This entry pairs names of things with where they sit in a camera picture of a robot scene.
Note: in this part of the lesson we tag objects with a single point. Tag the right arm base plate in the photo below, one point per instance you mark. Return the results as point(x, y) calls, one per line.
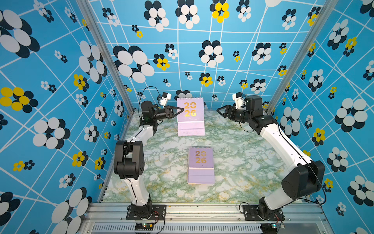
point(260, 213)

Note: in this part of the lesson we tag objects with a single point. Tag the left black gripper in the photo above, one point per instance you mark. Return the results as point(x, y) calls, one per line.
point(169, 110)

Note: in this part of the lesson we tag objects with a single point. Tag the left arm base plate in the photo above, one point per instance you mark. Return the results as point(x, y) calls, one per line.
point(145, 212)

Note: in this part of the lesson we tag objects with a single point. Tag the left aluminium corner post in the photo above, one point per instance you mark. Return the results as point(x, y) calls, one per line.
point(88, 15)

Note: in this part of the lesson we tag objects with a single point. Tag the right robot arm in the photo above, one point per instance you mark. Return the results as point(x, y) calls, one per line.
point(305, 176)

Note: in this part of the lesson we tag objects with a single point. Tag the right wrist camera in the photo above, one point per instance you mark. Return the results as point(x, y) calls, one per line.
point(239, 100)

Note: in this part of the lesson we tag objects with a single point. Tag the aluminium front rail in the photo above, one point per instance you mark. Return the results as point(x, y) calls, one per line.
point(203, 218)

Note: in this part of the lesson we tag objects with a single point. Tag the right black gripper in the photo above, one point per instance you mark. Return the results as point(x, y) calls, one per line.
point(228, 109)

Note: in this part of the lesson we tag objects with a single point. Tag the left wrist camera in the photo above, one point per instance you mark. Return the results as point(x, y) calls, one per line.
point(164, 98)

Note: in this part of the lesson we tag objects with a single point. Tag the aluminium corner post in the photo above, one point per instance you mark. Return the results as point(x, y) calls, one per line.
point(88, 15)
point(326, 11)

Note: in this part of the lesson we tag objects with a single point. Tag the circuit board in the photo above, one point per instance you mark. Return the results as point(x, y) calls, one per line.
point(144, 227)
point(271, 228)

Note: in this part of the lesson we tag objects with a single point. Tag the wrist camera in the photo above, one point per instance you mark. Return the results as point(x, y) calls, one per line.
point(239, 100)
point(164, 98)

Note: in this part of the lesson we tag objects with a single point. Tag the right aluminium corner post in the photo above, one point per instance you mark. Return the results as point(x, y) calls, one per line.
point(326, 11)

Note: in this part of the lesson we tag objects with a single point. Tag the purple calendar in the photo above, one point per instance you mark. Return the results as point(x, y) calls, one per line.
point(201, 166)
point(191, 122)

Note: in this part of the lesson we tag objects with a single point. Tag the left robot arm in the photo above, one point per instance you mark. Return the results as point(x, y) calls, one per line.
point(129, 160)

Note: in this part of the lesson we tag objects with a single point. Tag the left circuit board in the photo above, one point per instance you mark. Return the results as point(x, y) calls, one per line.
point(144, 227)

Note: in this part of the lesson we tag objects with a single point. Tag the right circuit board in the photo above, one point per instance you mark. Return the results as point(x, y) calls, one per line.
point(271, 228)

